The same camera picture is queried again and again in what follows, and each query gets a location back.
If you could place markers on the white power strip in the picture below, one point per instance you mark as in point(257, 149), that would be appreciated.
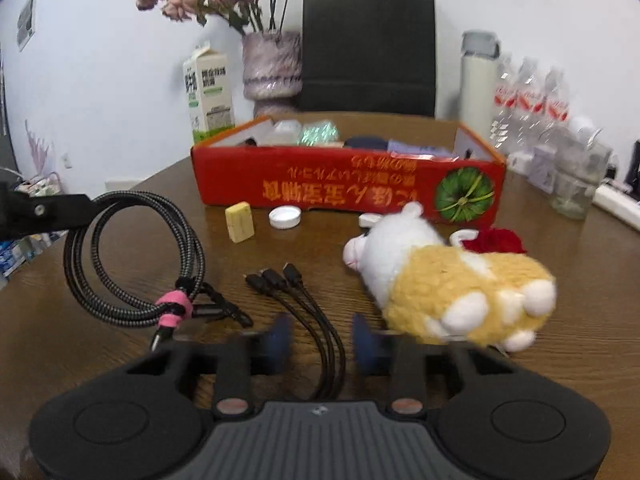
point(617, 205)

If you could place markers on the iridescent clear pouch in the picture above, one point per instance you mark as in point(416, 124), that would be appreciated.
point(317, 132)

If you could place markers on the white charger adapter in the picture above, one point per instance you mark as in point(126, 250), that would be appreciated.
point(517, 164)

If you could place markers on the white bottle cap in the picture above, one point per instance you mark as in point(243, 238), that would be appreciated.
point(285, 217)

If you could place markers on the small pale tin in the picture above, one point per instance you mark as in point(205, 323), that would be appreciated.
point(541, 170)

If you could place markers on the red cardboard box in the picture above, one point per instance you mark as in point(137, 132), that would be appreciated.
point(325, 190)

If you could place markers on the brown wooden desk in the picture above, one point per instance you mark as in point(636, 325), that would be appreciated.
point(575, 310)

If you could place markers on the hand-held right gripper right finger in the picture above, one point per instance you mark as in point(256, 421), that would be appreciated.
point(365, 350)

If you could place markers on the yellow rectangular block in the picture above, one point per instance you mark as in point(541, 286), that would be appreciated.
point(239, 222)

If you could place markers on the wall picture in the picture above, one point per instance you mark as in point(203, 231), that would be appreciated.
point(26, 22)

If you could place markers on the navy zip case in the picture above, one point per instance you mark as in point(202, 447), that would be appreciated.
point(365, 142)

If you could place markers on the white and green milk carton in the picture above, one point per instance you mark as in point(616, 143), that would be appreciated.
point(210, 95)

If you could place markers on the yellow and white plush toy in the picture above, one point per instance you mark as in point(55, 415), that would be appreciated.
point(440, 280)

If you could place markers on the white thermos bottle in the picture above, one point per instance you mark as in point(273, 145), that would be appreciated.
point(477, 90)

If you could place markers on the tall black bottle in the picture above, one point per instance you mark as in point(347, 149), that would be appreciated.
point(635, 167)

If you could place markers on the purple ceramic vase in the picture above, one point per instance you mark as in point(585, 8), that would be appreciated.
point(270, 70)

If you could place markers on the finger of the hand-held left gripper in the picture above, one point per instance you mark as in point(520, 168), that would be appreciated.
point(45, 210)

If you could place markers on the black paper bag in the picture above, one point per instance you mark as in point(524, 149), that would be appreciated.
point(367, 50)

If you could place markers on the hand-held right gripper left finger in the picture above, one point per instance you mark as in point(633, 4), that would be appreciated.
point(275, 345)

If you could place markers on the red fabric rose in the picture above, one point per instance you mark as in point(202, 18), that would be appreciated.
point(495, 240)

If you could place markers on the clear glass cup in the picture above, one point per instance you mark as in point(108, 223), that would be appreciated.
point(577, 180)

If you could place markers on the small white cap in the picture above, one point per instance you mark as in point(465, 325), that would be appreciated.
point(370, 220)

